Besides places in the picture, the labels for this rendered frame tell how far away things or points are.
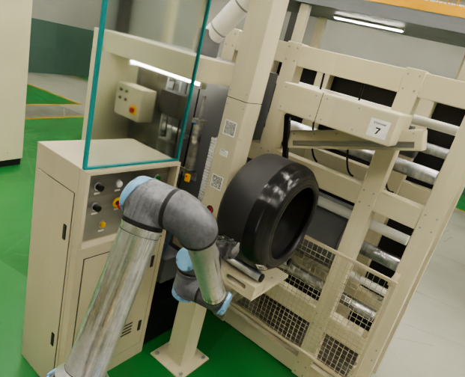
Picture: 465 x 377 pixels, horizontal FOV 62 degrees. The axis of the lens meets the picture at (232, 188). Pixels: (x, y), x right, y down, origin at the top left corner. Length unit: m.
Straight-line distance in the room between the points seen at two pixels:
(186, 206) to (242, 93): 1.01
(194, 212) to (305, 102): 1.17
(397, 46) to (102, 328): 10.19
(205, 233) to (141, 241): 0.17
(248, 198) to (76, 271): 0.84
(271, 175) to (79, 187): 0.82
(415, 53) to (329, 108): 8.83
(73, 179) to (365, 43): 9.69
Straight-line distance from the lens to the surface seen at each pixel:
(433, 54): 10.73
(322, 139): 2.13
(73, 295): 2.00
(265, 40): 1.89
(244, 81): 1.91
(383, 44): 10.83
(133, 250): 1.06
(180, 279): 1.53
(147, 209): 1.04
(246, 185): 1.74
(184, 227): 1.01
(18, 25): 4.92
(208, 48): 2.45
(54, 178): 1.92
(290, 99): 2.07
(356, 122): 1.93
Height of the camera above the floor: 1.87
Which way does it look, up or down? 19 degrees down
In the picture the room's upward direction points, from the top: 15 degrees clockwise
